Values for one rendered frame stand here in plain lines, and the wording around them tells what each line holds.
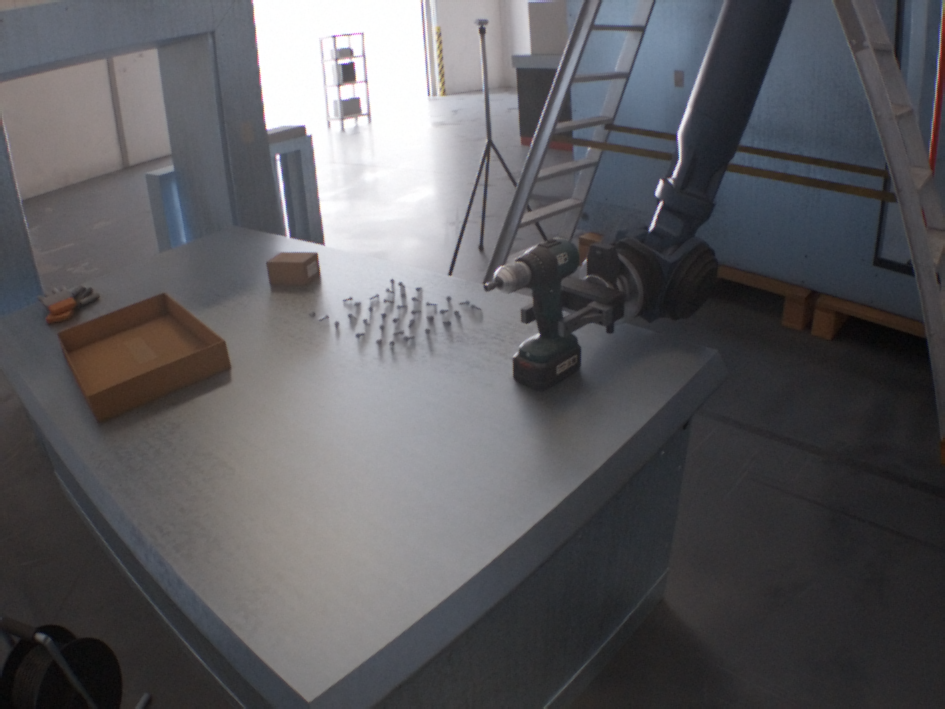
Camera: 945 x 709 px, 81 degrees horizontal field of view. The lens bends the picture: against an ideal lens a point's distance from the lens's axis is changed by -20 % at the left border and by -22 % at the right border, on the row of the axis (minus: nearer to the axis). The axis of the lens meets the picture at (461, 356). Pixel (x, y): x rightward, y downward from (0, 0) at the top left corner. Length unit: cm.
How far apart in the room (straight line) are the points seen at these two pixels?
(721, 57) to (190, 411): 117
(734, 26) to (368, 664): 118
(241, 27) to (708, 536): 231
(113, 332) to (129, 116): 899
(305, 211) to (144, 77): 730
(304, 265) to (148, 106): 911
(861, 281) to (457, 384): 218
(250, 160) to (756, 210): 213
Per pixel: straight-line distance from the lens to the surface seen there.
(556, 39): 693
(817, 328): 305
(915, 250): 221
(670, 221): 138
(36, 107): 1030
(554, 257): 109
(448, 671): 95
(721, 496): 200
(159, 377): 132
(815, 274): 309
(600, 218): 357
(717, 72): 132
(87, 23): 246
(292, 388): 125
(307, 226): 370
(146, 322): 173
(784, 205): 306
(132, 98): 1063
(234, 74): 263
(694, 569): 177
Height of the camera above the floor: 123
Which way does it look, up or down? 27 degrees down
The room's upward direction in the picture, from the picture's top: 4 degrees counter-clockwise
